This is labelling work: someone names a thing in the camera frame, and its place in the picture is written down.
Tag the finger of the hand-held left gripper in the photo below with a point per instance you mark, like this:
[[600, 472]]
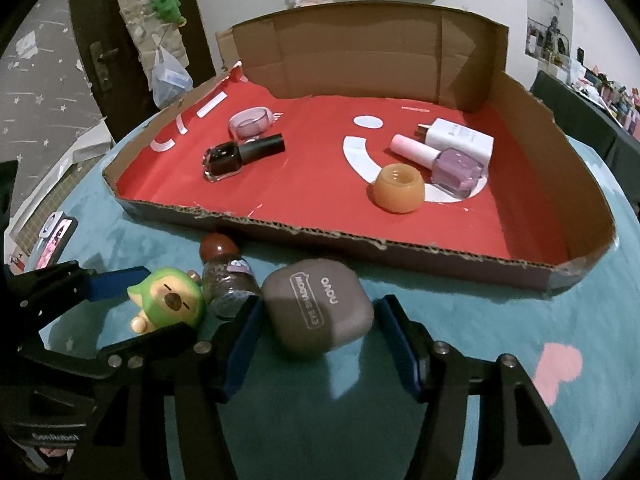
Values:
[[115, 282], [150, 342]]

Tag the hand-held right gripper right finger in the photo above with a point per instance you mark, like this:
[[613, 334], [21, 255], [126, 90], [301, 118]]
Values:
[[401, 347]]

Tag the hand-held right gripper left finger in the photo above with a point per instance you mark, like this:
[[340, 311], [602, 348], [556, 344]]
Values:
[[240, 352]]

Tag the green yellow toy figure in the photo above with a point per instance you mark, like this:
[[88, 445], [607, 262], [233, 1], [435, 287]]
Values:
[[170, 295]]

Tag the grey-brown earbud case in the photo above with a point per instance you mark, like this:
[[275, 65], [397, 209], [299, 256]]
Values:
[[315, 310]]

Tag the round amber pot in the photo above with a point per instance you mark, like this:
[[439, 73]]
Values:
[[395, 195]]

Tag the black nail polish bottle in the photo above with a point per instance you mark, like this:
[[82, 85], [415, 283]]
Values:
[[225, 162]]

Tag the cardboard box red lining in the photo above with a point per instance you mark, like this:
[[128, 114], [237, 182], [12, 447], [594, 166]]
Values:
[[310, 185]]

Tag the purple nail polish pink cap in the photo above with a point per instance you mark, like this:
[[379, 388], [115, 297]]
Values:
[[457, 172]]

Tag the black phone pink screen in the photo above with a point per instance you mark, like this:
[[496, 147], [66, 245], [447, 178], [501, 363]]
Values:
[[56, 247]]

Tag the small bottle brown cap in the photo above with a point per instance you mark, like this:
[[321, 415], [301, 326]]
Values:
[[230, 280]]

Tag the white plastic bag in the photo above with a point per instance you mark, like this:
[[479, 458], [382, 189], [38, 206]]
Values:
[[170, 80]]

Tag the white charger plug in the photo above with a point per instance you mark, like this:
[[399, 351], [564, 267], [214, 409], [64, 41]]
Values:
[[460, 137]]

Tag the beige hanging organizer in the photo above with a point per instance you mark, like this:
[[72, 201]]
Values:
[[135, 25]]

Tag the dark wooden door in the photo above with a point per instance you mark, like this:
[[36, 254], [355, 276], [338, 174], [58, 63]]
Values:
[[90, 10]]

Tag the green plush toy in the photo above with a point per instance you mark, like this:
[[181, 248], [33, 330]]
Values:
[[167, 5]]

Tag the dark side table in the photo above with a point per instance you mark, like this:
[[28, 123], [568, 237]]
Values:
[[565, 110]]

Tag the row of colourful trinkets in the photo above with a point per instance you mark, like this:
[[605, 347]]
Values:
[[607, 95]]

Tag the tall wall mirror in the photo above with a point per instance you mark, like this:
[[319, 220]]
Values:
[[547, 10]]

